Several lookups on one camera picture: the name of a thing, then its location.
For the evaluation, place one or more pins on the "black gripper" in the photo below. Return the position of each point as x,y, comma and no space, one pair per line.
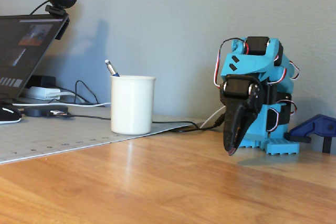
234,103

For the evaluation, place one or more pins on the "blue and black pen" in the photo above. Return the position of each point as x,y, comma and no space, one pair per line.
112,69

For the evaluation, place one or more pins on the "teal robot arm with base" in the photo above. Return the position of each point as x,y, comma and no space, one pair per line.
249,64

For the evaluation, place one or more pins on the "white ceramic mug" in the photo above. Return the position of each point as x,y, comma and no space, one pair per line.
132,106

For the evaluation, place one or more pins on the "dark blue clamp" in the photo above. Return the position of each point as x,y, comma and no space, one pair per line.
315,127

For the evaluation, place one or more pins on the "grey gridded cutting mat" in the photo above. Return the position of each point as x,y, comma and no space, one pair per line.
78,134

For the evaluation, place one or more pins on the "black USB hub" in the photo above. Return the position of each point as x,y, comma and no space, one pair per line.
39,110

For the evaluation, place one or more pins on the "black power adapter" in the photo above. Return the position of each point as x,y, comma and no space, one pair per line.
43,80

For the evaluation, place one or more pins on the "white power adapter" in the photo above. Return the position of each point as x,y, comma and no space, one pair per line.
39,93

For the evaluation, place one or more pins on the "black computer mouse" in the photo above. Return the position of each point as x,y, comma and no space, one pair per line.
8,113

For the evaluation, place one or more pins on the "laptop screen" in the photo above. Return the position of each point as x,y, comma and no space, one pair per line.
15,51

